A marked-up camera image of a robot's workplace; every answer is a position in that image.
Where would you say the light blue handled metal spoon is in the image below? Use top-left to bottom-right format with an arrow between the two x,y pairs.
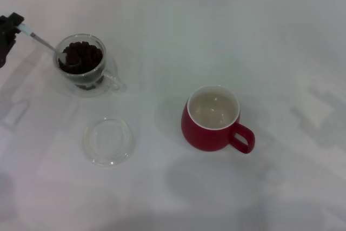
18,24 -> 82,68

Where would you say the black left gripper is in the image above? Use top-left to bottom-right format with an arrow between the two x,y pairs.
0,12 -> 25,68

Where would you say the clear glass handled cup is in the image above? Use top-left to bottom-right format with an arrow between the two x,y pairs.
52,34 -> 127,98

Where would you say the red mug white inside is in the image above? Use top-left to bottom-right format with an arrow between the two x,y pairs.
181,84 -> 256,155

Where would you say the clear glass saucer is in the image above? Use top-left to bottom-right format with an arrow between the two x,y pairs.
83,117 -> 135,167

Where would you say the dark coffee bean pile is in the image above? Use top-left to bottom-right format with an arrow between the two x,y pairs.
58,41 -> 104,91

